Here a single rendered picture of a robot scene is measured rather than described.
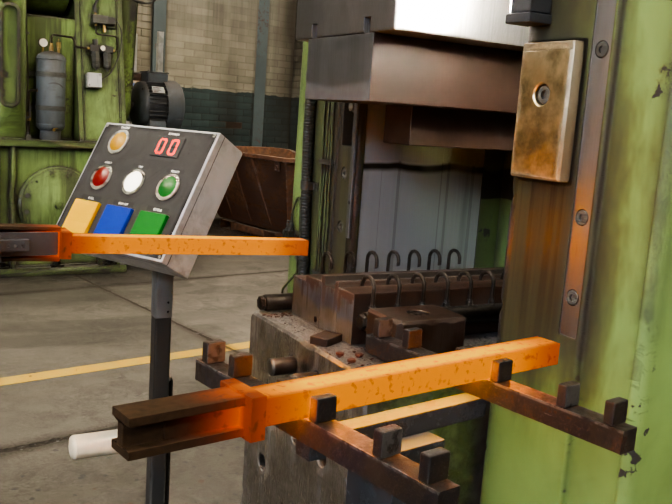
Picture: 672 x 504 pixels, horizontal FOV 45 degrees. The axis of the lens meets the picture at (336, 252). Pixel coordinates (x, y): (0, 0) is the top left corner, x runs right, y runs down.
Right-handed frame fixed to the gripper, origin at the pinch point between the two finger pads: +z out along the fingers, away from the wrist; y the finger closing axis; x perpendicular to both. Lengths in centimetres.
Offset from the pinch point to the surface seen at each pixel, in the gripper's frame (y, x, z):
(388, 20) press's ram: 11, 31, 44
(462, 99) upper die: 8, 22, 61
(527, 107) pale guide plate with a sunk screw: 27, 21, 56
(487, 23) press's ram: 13, 32, 60
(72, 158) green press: -491, -23, 105
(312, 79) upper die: -10, 23, 44
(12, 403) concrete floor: -233, -106, 29
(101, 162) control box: -67, 5, 25
